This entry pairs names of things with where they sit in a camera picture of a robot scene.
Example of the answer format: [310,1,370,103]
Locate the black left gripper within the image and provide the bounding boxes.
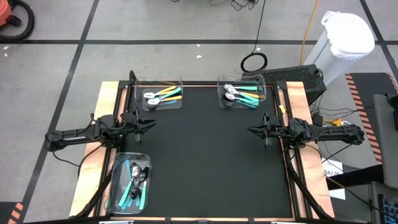
[124,111,157,144]

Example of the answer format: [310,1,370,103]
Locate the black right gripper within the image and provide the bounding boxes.
[248,112,289,147]

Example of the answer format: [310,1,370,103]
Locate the teal handled cutlery piece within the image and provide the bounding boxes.
[224,92,260,104]

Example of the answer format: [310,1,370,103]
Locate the orange handled cutlery piece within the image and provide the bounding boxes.
[226,88,260,100]

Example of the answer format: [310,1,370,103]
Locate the spoon with teal handle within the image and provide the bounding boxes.
[224,84,259,92]

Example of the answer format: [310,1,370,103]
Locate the small spoon teal handle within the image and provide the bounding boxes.
[157,87,183,99]

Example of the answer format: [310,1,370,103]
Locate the large spoon teal handle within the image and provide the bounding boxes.
[139,167,150,210]
[117,164,141,208]

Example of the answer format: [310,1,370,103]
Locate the fork with teal handle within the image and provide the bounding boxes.
[123,186,139,210]

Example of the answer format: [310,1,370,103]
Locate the clear plastic bin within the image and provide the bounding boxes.
[105,151,152,215]
[216,73,267,110]
[134,75,184,112]

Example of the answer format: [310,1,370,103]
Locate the wooden table side board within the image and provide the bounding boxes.
[285,81,336,218]
[68,81,121,218]

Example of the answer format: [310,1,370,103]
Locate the black computer tower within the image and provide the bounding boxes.
[241,64,328,106]

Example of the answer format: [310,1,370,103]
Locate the orange power plug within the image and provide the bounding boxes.
[330,119,353,128]

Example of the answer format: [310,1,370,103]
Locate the white paper label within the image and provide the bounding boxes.
[322,157,345,179]

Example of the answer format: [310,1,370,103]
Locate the white paper sheet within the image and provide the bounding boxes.
[328,187,346,200]

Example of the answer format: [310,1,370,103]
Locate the hazard striped black mat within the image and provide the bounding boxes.
[344,72,398,166]

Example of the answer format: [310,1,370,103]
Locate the white trash bin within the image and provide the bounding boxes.
[303,10,376,87]

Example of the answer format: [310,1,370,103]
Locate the blue keypad device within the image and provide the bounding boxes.
[377,193,398,224]

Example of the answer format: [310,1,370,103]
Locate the orange striped floor mat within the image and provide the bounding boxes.
[0,201,25,224]

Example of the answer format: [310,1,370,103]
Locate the black hanging cable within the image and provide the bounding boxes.
[240,0,269,73]

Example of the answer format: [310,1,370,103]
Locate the yellow hanging cable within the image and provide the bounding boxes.
[298,0,320,67]

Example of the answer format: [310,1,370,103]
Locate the black floor cables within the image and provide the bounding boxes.
[170,0,259,11]

